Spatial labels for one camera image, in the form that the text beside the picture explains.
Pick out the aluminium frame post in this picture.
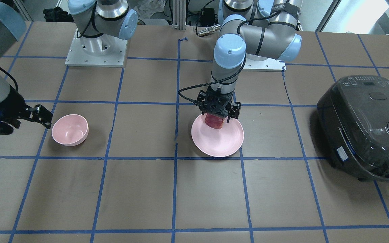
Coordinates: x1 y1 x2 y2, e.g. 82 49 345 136
172 0 187 32

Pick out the dark grey rice cooker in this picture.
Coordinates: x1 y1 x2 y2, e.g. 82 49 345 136
317 75 389 183

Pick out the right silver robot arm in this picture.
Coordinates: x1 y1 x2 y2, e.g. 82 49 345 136
0 0 138 134

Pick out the pink bowl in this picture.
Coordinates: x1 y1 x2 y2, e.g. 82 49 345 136
51 114 89 146

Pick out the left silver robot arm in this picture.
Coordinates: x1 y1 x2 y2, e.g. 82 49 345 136
193 0 302 119

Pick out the pink plate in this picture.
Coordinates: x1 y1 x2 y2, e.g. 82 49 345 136
191 115 244 157

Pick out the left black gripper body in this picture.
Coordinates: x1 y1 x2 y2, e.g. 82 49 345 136
197 86 242 118

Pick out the red apple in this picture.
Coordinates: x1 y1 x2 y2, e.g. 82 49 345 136
204 113 224 129

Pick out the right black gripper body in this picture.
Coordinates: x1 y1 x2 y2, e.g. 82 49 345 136
0 87 45 134

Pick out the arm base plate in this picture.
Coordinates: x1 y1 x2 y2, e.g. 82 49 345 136
243 54 287 72
65 29 128 68

